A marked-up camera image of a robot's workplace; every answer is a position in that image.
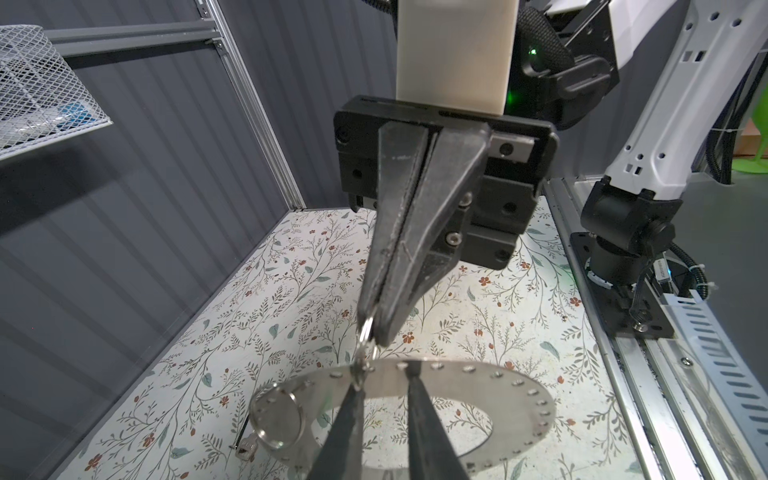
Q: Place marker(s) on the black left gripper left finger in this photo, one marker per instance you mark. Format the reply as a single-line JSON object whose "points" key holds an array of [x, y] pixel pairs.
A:
{"points": [[341, 454]]}

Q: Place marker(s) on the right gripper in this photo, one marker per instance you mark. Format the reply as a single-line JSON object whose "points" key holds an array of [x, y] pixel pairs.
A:
{"points": [[420, 179]]}

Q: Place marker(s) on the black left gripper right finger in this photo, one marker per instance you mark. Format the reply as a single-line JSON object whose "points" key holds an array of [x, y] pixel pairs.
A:
{"points": [[430, 453]]}

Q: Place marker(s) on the silver split keyring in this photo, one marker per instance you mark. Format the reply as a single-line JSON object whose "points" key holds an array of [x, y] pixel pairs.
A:
{"points": [[366, 351], [277, 418]]}

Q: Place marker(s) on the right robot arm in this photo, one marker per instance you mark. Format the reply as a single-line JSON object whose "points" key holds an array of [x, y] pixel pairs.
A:
{"points": [[656, 96]]}

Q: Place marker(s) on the key with black tag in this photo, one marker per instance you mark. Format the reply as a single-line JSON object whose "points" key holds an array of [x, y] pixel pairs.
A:
{"points": [[246, 446]]}

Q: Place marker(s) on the green plastic goblet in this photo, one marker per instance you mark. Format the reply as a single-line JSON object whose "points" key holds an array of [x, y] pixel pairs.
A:
{"points": [[750, 151]]}

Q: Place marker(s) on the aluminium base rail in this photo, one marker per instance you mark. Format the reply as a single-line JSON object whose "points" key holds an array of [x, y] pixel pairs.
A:
{"points": [[692, 407]]}

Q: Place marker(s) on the white wire basket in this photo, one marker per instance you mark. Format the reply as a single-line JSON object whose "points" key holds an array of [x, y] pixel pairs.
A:
{"points": [[43, 101]]}

